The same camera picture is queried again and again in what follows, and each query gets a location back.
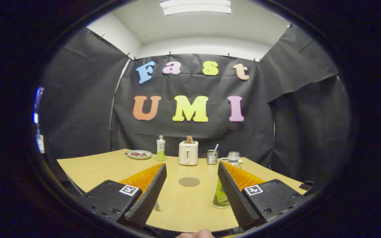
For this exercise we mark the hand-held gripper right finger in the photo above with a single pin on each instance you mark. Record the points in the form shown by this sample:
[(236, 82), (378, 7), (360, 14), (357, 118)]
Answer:
[(233, 195)]

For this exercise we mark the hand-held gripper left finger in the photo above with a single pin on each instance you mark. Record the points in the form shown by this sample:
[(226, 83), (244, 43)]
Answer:
[(150, 195)]

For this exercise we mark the clear juice bottle green label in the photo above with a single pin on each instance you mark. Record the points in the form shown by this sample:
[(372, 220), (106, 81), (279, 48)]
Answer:
[(219, 195)]

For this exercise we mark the round brown coaster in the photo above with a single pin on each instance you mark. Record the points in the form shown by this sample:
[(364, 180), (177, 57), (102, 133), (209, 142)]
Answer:
[(189, 181)]

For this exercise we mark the small white green bottle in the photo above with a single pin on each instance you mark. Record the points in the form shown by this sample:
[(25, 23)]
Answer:
[(160, 150)]

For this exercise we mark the wooden table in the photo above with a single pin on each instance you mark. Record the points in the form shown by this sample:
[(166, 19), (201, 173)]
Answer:
[(184, 208)]

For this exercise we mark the pale green plate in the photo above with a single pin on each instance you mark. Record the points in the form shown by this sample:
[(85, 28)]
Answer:
[(139, 157)]

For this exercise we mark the cream toaster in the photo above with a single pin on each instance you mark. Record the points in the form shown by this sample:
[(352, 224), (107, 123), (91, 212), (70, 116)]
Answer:
[(188, 153)]

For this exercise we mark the brown bread slice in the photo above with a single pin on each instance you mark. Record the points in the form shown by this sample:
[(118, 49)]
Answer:
[(189, 138)]

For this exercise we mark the ceiling light panel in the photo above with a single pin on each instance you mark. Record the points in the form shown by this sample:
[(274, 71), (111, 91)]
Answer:
[(195, 7)]

